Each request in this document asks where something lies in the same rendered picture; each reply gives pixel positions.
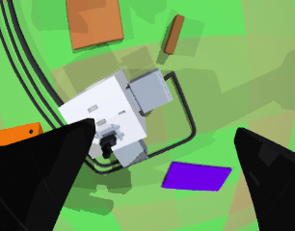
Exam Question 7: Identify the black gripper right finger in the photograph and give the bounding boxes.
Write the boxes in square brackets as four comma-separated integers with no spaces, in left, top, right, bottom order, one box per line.
[233,127,295,231]

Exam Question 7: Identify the brown rectangular bar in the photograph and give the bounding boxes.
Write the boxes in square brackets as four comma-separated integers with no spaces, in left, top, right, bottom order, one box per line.
[163,14,185,55]

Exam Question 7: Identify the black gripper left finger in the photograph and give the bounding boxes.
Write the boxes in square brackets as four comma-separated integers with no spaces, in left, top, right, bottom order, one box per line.
[0,118,96,231]

